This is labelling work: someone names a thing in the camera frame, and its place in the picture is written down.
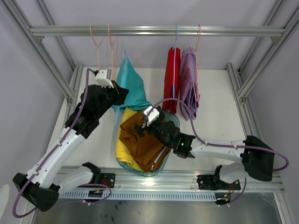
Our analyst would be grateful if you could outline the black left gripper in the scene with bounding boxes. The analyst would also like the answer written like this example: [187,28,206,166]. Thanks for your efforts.
[94,80,128,119]

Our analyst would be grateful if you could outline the brown trousers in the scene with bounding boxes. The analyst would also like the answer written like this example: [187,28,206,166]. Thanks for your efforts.
[119,108,170,173]

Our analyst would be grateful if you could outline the yellow trousers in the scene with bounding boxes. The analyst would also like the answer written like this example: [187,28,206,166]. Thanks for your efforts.
[115,108,152,172]

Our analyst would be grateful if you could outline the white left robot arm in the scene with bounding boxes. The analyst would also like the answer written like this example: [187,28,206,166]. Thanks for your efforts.
[13,82,129,212]

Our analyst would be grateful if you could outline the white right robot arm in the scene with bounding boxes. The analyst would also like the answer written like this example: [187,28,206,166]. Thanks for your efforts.
[135,106,274,190]

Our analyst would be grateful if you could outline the red trousers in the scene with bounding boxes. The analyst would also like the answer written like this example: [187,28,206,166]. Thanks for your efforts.
[162,46,182,114]

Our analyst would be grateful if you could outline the blue hanger with teal trousers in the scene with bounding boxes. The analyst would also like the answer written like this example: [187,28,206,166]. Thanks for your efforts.
[114,50,126,126]

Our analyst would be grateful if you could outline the teal trousers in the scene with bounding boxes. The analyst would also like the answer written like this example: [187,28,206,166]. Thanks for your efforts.
[112,58,152,112]

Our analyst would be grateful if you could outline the purple trousers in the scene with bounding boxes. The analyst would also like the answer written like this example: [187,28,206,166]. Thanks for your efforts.
[179,48,200,120]

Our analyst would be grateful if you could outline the pink hanger with purple trousers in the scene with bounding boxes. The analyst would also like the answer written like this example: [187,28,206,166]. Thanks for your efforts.
[189,23,202,102]

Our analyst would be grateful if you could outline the blue hanger with red trousers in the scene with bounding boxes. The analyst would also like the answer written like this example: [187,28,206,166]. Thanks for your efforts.
[172,24,180,98]

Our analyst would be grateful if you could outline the blue plastic basin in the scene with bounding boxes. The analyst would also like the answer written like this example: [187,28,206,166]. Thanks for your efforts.
[115,107,181,177]

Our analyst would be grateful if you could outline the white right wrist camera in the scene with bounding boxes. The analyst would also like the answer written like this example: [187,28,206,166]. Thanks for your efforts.
[142,105,160,126]

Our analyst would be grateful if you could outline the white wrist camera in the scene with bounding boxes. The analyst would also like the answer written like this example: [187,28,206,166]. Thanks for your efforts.
[142,105,160,126]
[95,68,113,87]

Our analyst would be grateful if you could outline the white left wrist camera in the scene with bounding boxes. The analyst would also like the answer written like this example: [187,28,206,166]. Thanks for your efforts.
[95,68,113,87]

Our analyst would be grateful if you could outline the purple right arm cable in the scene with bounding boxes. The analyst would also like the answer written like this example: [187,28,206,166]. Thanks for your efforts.
[146,98,290,172]

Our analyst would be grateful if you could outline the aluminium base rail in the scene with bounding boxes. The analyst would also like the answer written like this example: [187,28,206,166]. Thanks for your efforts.
[53,165,285,193]

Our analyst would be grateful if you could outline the aluminium frame left posts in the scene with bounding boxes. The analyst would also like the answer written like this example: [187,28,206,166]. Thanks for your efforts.
[0,0,83,122]

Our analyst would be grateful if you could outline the aluminium hanging rail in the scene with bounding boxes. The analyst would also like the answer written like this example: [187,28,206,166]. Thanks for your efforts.
[29,25,286,37]

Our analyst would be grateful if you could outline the white slotted cable duct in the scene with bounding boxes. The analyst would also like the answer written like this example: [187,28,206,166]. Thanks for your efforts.
[60,189,216,202]

